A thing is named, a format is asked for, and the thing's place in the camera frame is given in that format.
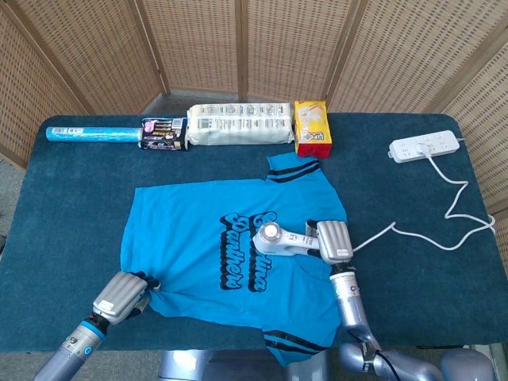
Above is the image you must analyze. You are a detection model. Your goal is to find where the teal carpet table cover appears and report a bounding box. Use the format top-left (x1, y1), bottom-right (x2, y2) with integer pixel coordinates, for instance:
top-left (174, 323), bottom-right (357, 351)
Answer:
top-left (0, 113), bottom-right (508, 354)

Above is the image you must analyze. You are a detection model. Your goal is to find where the woven wooden folding screen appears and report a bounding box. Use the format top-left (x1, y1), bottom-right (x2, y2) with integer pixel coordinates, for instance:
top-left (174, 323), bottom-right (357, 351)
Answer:
top-left (0, 0), bottom-right (508, 215)

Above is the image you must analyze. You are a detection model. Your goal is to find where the white handheld garment steamer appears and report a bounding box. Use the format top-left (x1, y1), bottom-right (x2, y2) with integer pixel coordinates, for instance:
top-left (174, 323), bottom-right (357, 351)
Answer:
top-left (253, 221), bottom-right (321, 257)

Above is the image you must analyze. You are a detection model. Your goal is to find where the blue printed t-shirt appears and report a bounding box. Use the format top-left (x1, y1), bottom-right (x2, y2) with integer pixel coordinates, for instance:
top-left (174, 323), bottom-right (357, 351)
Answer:
top-left (118, 154), bottom-right (350, 368)

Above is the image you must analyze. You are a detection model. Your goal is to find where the white power strip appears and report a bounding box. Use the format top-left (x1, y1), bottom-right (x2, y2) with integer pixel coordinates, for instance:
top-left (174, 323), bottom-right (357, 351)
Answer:
top-left (387, 129), bottom-right (461, 166)

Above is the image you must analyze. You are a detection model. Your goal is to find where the blue plastic film roll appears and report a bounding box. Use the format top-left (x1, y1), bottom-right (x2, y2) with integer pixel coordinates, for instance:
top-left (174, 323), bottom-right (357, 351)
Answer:
top-left (44, 125), bottom-right (144, 144)

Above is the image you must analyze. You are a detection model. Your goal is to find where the yellow red snack package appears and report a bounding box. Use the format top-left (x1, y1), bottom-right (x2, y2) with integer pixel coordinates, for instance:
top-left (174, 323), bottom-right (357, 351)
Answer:
top-left (293, 99), bottom-right (333, 159)

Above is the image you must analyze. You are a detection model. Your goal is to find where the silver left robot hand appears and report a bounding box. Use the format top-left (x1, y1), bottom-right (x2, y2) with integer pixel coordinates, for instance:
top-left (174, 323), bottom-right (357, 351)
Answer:
top-left (91, 271), bottom-right (162, 325)

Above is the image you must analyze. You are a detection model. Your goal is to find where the grey robot torso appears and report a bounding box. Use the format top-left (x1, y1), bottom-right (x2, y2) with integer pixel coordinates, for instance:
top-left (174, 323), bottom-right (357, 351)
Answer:
top-left (157, 348), bottom-right (342, 381)

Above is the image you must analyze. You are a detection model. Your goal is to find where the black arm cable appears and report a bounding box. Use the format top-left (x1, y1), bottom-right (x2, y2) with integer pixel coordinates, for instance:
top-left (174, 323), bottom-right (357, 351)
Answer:
top-left (348, 328), bottom-right (402, 381)

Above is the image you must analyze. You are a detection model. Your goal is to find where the dark sanitary pad package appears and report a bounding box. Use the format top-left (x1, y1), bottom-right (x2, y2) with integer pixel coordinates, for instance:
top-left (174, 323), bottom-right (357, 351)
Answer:
top-left (138, 116), bottom-right (191, 153)

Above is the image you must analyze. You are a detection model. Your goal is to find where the long white wrapped pack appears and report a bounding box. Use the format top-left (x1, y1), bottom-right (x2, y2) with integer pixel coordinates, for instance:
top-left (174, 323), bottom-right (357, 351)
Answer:
top-left (186, 102), bottom-right (296, 147)

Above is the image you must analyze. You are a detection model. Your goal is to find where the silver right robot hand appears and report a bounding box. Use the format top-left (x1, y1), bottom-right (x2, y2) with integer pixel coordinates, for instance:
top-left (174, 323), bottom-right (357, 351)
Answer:
top-left (305, 220), bottom-right (355, 266)

